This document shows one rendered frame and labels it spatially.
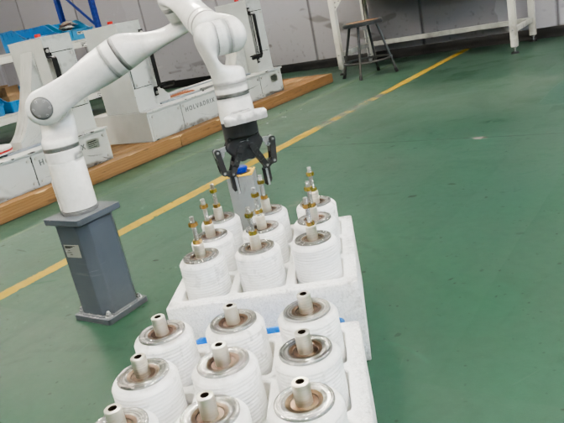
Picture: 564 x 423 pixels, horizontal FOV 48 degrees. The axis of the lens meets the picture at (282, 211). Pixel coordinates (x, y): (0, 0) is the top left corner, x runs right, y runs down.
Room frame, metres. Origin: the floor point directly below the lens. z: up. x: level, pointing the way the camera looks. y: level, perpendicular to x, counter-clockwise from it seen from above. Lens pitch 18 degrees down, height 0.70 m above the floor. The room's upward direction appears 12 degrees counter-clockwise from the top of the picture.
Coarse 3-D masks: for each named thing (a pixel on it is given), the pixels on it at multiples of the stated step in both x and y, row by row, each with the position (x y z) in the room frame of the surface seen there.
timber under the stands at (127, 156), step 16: (288, 80) 5.66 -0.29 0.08; (304, 80) 5.41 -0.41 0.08; (320, 80) 5.34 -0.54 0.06; (272, 96) 4.82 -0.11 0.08; (288, 96) 4.93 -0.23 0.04; (192, 128) 4.04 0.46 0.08; (208, 128) 4.13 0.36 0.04; (112, 144) 4.07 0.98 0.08; (128, 144) 3.93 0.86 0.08; (144, 144) 3.81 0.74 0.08; (160, 144) 3.77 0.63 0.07; (176, 144) 3.87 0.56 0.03; (112, 160) 3.50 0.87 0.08; (128, 160) 3.55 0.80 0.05; (144, 160) 3.65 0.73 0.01; (96, 176) 3.35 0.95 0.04; (112, 176) 3.44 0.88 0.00; (32, 192) 3.08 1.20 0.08; (48, 192) 3.11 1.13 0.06; (0, 208) 2.89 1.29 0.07; (16, 208) 2.95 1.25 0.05; (32, 208) 3.02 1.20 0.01; (0, 224) 2.87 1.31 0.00
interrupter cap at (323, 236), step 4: (304, 232) 1.22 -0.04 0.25; (320, 232) 1.21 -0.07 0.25; (324, 232) 1.20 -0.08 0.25; (328, 232) 1.20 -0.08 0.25; (300, 236) 1.21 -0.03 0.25; (304, 236) 1.21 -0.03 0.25; (320, 236) 1.20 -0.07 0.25; (324, 236) 1.18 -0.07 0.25; (328, 236) 1.18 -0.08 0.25; (296, 240) 1.19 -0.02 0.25; (300, 240) 1.19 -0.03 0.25; (304, 240) 1.19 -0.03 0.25; (316, 240) 1.18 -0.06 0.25; (320, 240) 1.17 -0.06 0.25; (324, 240) 1.16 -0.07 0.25; (296, 244) 1.18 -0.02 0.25; (300, 244) 1.16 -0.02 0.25; (304, 244) 1.16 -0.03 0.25; (308, 244) 1.16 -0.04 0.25; (312, 244) 1.15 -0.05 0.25; (316, 244) 1.15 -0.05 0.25
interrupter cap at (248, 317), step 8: (240, 312) 0.92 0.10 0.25; (248, 312) 0.92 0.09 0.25; (216, 320) 0.91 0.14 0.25; (224, 320) 0.91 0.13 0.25; (240, 320) 0.90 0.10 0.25; (248, 320) 0.89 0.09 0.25; (216, 328) 0.89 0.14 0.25; (224, 328) 0.88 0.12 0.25; (232, 328) 0.87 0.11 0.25; (240, 328) 0.87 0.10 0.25
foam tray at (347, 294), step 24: (288, 264) 1.25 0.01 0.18; (240, 288) 1.20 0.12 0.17; (288, 288) 1.14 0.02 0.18; (312, 288) 1.12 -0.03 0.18; (336, 288) 1.11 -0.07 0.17; (360, 288) 1.19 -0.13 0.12; (168, 312) 1.16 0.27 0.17; (192, 312) 1.15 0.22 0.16; (216, 312) 1.14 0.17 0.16; (264, 312) 1.13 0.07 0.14; (360, 312) 1.10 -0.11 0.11
